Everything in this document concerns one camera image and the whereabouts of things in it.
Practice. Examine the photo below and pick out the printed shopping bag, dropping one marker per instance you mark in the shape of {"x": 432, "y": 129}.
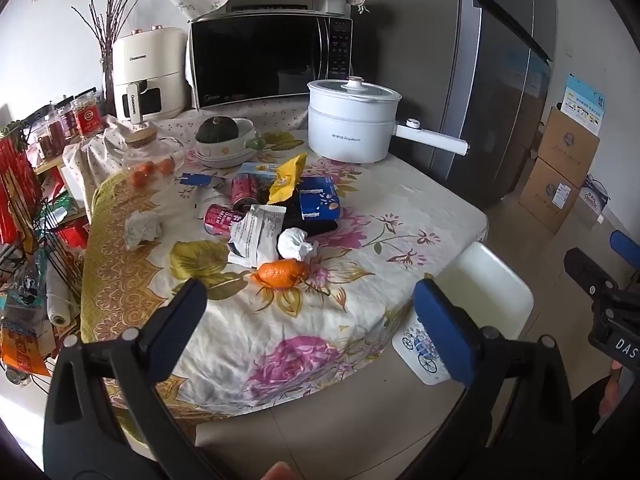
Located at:
{"x": 592, "y": 200}

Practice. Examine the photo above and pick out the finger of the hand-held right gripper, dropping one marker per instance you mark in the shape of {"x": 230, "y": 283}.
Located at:
{"x": 627, "y": 250}
{"x": 590, "y": 275}

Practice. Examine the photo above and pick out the orange packet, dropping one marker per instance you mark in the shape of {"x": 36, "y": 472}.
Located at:
{"x": 25, "y": 355}

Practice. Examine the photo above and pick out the white bicycle print panel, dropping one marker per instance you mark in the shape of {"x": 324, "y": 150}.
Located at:
{"x": 415, "y": 355}

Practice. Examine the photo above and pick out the white printed wrapper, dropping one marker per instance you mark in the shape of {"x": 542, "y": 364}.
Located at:
{"x": 255, "y": 237}

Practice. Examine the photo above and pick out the red drink can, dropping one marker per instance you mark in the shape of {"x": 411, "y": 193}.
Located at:
{"x": 243, "y": 190}
{"x": 220, "y": 217}

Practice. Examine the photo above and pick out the grey refrigerator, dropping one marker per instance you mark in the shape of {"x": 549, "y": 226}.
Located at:
{"x": 425, "y": 60}

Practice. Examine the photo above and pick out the white countertop appliance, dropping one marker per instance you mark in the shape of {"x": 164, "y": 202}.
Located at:
{"x": 300, "y": 2}

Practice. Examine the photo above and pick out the dried branches in vase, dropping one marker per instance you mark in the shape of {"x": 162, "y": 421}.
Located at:
{"x": 107, "y": 85}

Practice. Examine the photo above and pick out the cardboard box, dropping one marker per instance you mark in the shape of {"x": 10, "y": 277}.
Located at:
{"x": 567, "y": 145}
{"x": 547, "y": 197}

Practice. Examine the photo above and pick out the person's dark clothing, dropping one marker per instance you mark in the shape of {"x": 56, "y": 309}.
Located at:
{"x": 615, "y": 450}

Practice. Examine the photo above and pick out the stack of red packets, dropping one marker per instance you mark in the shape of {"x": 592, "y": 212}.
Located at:
{"x": 15, "y": 190}

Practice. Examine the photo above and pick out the red label jar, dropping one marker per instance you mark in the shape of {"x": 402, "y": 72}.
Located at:
{"x": 85, "y": 115}

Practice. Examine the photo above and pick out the orange peel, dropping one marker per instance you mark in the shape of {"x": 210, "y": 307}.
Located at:
{"x": 277, "y": 274}

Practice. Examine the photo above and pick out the light blue milk carton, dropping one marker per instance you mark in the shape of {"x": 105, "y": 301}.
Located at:
{"x": 257, "y": 170}

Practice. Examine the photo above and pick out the white plastic bin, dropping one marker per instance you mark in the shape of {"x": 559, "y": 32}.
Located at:
{"x": 480, "y": 280}

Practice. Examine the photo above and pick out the black microwave oven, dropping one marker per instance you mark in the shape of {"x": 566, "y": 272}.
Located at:
{"x": 250, "y": 60}

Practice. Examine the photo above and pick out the blue tissue box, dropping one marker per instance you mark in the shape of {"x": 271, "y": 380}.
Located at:
{"x": 320, "y": 200}

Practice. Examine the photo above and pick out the person's right hand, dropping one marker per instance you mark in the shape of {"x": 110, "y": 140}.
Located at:
{"x": 612, "y": 387}

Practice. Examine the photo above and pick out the row of red-filled jars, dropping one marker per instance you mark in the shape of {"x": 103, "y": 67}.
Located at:
{"x": 50, "y": 130}

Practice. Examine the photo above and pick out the glass jar with wooden lid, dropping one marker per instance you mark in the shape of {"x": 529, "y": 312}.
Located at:
{"x": 150, "y": 150}

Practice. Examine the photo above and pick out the cream air fryer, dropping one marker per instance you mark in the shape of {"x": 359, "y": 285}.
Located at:
{"x": 150, "y": 60}

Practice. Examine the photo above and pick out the white floral ceramic dish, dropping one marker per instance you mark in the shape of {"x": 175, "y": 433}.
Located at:
{"x": 220, "y": 157}

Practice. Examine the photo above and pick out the small blue wrapper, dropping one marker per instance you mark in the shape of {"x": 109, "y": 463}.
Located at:
{"x": 197, "y": 180}

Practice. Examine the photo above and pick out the small orange tomato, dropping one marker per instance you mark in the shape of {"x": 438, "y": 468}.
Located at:
{"x": 166, "y": 165}
{"x": 150, "y": 166}
{"x": 139, "y": 177}

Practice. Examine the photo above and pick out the grey tissue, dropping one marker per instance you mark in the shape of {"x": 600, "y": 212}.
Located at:
{"x": 142, "y": 227}

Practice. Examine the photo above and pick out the small white paper scrap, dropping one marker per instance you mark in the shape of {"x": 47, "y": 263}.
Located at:
{"x": 212, "y": 199}

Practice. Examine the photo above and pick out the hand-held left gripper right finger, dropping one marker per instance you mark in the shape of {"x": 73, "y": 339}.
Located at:
{"x": 440, "y": 330}

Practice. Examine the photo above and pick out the yellow snack bag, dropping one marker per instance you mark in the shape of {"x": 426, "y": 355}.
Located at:
{"x": 285, "y": 182}

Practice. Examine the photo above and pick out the white tissue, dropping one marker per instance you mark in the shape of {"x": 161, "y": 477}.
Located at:
{"x": 295, "y": 245}

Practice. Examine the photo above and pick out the white electric pot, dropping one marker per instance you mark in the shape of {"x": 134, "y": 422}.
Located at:
{"x": 345, "y": 130}

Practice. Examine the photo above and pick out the dark green pumpkin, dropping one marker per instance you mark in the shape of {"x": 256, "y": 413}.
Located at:
{"x": 215, "y": 131}

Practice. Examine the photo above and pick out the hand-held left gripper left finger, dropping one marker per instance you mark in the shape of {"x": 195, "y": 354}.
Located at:
{"x": 180, "y": 320}

